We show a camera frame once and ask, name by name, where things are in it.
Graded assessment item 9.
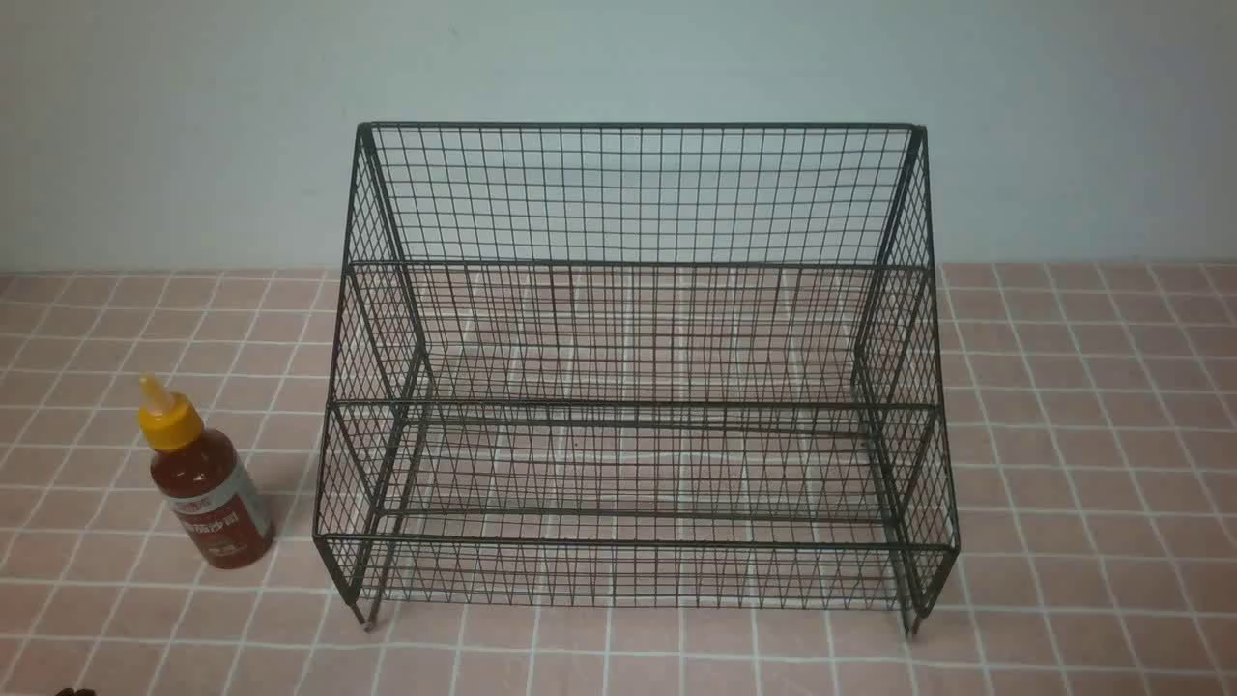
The red sauce bottle yellow cap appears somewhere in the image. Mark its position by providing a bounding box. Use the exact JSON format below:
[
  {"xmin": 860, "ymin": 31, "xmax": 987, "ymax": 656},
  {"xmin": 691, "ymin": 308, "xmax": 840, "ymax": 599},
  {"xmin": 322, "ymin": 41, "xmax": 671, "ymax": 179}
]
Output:
[{"xmin": 137, "ymin": 376, "xmax": 275, "ymax": 571}]

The black wire mesh shelf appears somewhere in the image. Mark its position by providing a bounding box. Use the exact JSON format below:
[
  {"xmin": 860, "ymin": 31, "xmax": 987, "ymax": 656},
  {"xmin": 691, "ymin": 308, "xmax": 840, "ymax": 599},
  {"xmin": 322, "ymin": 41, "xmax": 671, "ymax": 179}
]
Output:
[{"xmin": 312, "ymin": 122, "xmax": 962, "ymax": 633}]

